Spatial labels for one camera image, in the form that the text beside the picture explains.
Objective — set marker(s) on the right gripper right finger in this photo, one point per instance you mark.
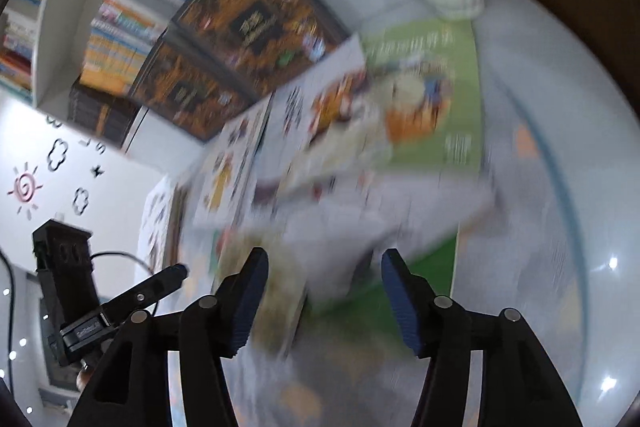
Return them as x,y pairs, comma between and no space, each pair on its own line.
410,296

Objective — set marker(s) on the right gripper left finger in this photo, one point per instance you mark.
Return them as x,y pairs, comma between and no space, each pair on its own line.
239,296

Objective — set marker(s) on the swordsman cover book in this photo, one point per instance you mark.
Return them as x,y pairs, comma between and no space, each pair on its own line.
338,227

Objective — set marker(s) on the leaning book stack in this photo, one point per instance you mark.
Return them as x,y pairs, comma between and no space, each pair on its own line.
160,225

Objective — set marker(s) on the white book with cartoon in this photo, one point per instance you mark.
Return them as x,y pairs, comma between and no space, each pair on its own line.
326,122

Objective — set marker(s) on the dark ornate book left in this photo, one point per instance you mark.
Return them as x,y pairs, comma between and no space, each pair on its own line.
188,89

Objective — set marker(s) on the dark ornate book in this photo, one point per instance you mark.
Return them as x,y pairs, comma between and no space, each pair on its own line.
262,44
188,89

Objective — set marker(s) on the green cover book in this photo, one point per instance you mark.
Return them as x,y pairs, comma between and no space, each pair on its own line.
426,82

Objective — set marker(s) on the dark ornate book right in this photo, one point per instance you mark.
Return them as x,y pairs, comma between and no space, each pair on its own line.
262,44

